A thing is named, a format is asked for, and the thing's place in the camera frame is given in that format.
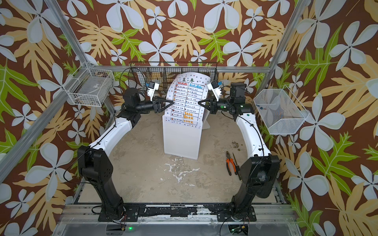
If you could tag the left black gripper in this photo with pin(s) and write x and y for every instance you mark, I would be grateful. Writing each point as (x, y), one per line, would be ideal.
(157, 108)

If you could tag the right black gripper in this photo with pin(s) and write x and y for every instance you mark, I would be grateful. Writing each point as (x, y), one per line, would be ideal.
(214, 106)

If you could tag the dotted border table menu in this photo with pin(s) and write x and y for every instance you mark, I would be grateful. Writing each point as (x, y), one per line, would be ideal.
(186, 91)

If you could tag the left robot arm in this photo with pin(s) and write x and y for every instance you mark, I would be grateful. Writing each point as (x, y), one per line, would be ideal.
(94, 164)

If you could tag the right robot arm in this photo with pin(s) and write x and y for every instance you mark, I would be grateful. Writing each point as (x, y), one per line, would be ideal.
(258, 173)

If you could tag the black screwdriver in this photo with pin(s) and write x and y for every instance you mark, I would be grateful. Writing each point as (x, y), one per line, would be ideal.
(237, 168)

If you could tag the white mesh basket right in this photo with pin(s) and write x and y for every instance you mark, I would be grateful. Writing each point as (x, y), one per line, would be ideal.
(280, 110)

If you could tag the black tool case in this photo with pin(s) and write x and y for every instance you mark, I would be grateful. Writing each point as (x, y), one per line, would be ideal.
(270, 168)

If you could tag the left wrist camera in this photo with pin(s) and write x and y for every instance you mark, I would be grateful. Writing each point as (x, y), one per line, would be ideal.
(151, 88)

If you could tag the black wire rack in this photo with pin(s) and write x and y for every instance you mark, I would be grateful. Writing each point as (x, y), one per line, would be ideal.
(164, 73)

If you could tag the orange handled pliers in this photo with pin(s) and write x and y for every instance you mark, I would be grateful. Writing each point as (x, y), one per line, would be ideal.
(230, 165)

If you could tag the white wire basket left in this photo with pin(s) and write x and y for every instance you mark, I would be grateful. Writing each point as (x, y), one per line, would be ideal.
(89, 85)

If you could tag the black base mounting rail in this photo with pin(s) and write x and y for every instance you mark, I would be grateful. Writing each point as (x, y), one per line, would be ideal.
(177, 210)

